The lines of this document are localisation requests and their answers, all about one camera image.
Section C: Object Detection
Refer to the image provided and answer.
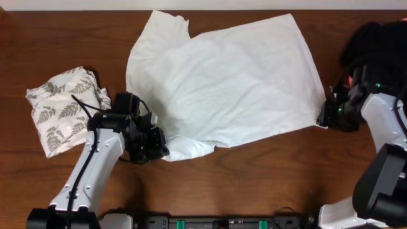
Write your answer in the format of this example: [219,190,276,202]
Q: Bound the white t-shirt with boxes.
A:
[126,11,326,162]

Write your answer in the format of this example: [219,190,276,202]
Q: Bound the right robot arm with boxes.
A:
[315,64,406,228]

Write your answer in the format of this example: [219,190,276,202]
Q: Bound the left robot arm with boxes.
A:
[27,92,169,229]

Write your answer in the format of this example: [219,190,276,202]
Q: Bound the black garment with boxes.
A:
[340,20,406,95]

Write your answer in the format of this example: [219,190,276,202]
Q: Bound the fern print fabric bag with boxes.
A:
[25,66,111,158]

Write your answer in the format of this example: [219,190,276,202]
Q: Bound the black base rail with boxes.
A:
[134,213,319,229]

